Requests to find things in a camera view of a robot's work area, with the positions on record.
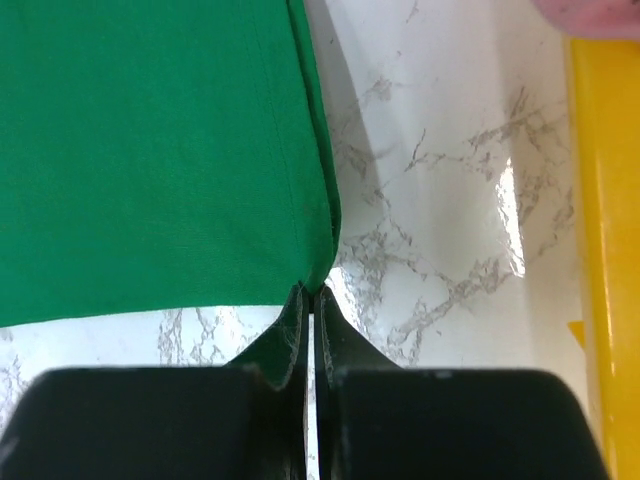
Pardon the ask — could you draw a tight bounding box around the pink t shirt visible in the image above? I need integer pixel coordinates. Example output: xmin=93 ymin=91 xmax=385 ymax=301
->
xmin=532 ymin=0 xmax=640 ymax=42

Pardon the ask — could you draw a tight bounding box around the yellow plastic bin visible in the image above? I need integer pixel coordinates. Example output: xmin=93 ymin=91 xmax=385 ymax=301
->
xmin=565 ymin=38 xmax=639 ymax=479

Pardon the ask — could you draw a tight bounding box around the green t shirt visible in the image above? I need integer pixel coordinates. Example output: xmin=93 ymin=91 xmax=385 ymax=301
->
xmin=1 ymin=1 xmax=341 ymax=327

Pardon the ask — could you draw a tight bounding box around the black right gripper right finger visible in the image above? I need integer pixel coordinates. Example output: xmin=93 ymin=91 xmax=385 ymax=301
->
xmin=313 ymin=285 xmax=400 ymax=479

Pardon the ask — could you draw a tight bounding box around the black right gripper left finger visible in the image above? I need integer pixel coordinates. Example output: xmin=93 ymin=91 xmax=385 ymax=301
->
xmin=226 ymin=284 xmax=310 ymax=479

